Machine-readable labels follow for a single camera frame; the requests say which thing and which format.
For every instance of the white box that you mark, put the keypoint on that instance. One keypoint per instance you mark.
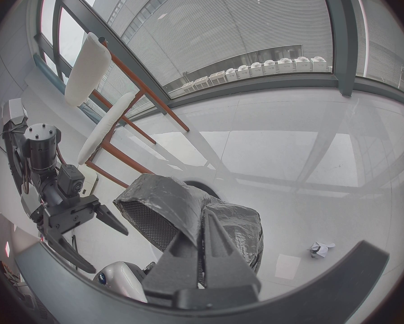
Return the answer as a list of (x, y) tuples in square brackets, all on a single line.
[(90, 181)]

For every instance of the white paper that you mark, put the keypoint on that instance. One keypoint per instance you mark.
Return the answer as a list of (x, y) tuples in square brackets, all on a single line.
[(320, 250)]

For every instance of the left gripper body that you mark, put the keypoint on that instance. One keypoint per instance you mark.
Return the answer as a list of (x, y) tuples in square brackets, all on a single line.
[(67, 216)]

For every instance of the white chair with wooden legs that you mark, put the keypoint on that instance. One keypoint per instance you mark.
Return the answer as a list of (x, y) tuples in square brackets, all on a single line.
[(87, 69)]

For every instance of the black plastic bag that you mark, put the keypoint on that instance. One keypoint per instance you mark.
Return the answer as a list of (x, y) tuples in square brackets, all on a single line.
[(229, 221)]

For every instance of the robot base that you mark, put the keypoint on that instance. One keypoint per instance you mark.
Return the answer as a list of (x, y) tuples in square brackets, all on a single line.
[(121, 278)]

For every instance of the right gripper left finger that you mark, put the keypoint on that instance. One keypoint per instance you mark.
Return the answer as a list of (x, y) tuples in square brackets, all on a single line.
[(175, 272)]

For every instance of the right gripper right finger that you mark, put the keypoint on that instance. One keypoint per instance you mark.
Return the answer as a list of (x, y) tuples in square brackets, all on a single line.
[(229, 268)]

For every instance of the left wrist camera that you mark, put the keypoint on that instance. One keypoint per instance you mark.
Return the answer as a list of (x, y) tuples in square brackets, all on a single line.
[(70, 181)]

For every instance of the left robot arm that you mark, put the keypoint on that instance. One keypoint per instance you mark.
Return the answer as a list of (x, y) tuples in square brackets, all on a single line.
[(41, 147)]

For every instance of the window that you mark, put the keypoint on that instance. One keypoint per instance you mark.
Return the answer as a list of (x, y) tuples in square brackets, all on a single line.
[(222, 29)]

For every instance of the white trash bin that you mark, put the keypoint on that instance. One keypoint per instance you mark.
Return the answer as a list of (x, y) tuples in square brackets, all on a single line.
[(202, 185)]

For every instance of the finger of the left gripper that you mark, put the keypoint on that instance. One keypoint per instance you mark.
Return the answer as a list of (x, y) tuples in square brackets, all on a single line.
[(70, 252), (111, 219)]

